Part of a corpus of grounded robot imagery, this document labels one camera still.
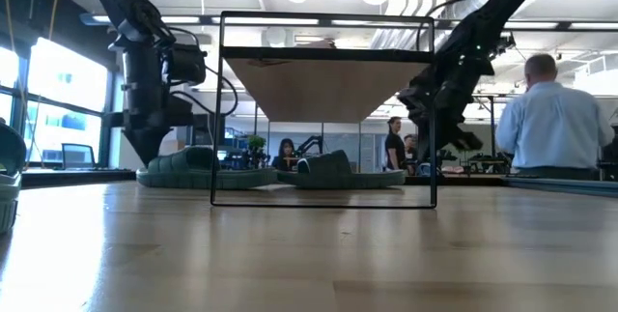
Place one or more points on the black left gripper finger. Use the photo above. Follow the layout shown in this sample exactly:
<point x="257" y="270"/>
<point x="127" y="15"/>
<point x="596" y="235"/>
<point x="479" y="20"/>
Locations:
<point x="145" y="145"/>

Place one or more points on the potted green plant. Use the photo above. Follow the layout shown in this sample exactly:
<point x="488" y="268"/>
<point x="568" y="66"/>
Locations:
<point x="256" y="143"/>

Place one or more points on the silver ventilation duct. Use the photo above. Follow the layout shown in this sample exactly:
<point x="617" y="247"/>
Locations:
<point x="401" y="39"/>

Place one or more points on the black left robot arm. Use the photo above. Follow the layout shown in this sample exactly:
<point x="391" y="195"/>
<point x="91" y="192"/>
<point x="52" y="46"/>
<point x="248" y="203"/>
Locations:
<point x="125" y="8"/>

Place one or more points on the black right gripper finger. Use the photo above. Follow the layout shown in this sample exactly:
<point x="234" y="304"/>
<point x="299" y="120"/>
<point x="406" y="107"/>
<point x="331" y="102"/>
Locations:
<point x="424" y="140"/>
<point x="466" y="142"/>

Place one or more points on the small black robot arm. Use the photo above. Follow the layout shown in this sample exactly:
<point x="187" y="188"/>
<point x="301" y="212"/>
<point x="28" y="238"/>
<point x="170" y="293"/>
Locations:
<point x="311" y="144"/>

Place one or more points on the person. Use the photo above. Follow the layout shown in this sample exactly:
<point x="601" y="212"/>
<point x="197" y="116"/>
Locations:
<point x="411" y="148"/>
<point x="396" y="148"/>
<point x="550" y="128"/>
<point x="286" y="155"/>

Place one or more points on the wooden table blue frame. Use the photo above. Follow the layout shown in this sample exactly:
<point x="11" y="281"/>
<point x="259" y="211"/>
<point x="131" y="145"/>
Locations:
<point x="560" y="186"/>

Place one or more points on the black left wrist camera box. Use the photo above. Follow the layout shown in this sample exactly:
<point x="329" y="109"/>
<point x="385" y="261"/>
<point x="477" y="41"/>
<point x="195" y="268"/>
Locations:
<point x="186" y="63"/>

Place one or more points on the long light tube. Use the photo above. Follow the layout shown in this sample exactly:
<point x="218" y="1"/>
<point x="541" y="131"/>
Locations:
<point x="186" y="19"/>

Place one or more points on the wooden shelf black metal frame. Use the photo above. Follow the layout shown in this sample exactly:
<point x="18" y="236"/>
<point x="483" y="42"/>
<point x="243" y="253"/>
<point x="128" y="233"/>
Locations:
<point x="323" y="90"/>

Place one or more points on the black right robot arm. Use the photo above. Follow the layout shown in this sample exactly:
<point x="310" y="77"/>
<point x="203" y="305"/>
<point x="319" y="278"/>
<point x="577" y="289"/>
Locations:
<point x="497" y="8"/>

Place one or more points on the large glass window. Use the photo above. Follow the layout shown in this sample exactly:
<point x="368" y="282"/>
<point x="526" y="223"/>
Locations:
<point x="67" y="75"/>

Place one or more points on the black computer monitor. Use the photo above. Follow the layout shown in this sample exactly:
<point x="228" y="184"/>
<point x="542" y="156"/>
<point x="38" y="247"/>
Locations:
<point x="215" y="133"/>

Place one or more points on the black framed screen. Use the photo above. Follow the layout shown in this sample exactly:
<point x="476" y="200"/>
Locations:
<point x="77" y="155"/>

